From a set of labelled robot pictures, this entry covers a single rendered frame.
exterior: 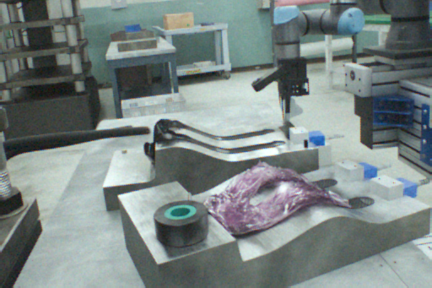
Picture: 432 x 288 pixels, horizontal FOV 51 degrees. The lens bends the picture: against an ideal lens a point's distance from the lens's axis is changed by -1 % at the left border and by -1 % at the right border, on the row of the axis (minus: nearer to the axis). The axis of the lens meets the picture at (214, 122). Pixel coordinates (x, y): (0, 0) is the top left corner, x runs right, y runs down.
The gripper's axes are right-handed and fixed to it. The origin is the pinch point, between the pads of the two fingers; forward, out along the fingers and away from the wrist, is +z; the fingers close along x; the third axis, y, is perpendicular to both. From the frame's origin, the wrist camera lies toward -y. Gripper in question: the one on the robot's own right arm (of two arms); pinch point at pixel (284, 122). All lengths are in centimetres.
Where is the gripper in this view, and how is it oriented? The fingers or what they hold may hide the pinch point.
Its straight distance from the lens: 144.6
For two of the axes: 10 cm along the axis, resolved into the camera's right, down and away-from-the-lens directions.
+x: -1.1, -2.5, 9.6
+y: 9.9, -1.1, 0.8
